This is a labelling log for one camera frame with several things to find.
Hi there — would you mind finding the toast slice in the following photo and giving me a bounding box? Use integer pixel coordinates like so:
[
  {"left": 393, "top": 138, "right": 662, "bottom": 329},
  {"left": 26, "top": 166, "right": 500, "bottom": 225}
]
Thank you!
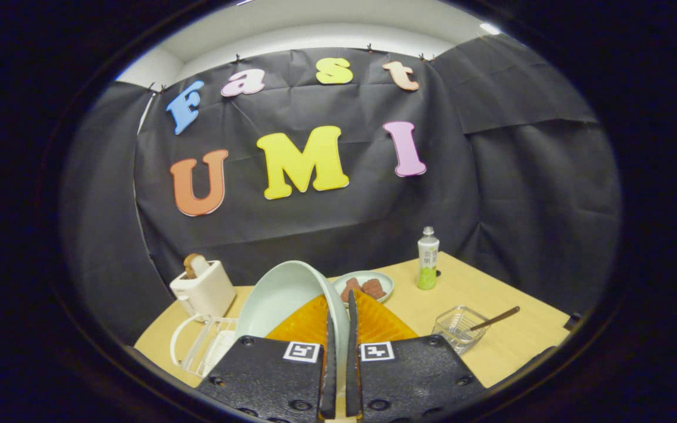
[{"left": 183, "top": 253, "right": 210, "bottom": 280}]

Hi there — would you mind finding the dark wooden spoon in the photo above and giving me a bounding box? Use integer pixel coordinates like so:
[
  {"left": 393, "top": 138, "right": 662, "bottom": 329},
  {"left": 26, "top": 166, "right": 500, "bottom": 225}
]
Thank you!
[{"left": 453, "top": 305, "right": 521, "bottom": 338}]

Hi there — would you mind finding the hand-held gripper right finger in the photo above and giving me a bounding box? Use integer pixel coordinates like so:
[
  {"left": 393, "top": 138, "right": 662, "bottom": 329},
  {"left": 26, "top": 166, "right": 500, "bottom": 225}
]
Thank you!
[{"left": 346, "top": 289, "right": 486, "bottom": 423}]

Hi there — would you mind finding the clear wire basket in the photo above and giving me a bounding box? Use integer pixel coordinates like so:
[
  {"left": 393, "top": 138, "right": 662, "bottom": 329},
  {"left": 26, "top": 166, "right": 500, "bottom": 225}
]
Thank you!
[{"left": 431, "top": 305, "right": 489, "bottom": 355}]

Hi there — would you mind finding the green drink bottle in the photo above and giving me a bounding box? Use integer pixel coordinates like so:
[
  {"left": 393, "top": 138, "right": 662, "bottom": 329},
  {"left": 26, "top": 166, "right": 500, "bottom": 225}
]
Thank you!
[{"left": 417, "top": 226, "right": 440, "bottom": 290}]

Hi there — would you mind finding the white dish rack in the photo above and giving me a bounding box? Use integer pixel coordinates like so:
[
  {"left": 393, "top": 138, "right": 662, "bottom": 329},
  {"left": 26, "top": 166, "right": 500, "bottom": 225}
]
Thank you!
[{"left": 170, "top": 313, "right": 239, "bottom": 378}]

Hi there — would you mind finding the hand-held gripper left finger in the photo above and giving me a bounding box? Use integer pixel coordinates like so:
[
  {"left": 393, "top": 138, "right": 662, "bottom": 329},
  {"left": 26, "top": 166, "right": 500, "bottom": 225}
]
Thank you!
[{"left": 196, "top": 292, "right": 337, "bottom": 423}]

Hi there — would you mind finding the black backdrop cloth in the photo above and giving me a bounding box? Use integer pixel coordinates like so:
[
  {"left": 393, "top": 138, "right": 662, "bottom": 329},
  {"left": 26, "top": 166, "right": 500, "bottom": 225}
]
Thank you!
[{"left": 59, "top": 32, "right": 621, "bottom": 347}]

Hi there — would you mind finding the pale green plate with patties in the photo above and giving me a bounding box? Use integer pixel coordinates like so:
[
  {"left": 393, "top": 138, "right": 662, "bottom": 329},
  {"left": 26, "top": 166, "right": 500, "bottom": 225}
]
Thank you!
[{"left": 331, "top": 270, "right": 394, "bottom": 306}]

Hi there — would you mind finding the white toaster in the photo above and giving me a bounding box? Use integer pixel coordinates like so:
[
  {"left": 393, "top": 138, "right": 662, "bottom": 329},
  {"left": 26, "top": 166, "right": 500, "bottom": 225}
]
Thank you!
[{"left": 169, "top": 260, "right": 237, "bottom": 321}]

